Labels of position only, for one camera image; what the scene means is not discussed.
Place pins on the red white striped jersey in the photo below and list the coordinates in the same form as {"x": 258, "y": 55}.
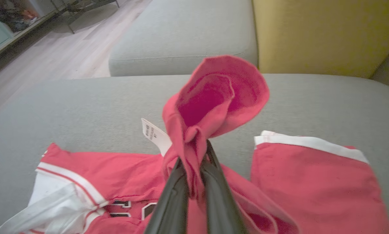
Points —
{"x": 129, "y": 175}

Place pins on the large yellow sofa back cushion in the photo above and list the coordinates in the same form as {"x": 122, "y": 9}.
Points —
{"x": 321, "y": 35}

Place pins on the red shorts with white waistband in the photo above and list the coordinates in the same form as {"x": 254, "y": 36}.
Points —
{"x": 311, "y": 188}

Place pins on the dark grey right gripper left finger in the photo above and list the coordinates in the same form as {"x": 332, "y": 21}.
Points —
{"x": 171, "y": 208}

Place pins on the light teal shelf cabinet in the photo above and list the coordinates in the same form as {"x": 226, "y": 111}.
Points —
{"x": 6, "y": 26}

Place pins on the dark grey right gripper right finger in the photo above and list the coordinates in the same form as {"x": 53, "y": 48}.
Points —
{"x": 222, "y": 208}

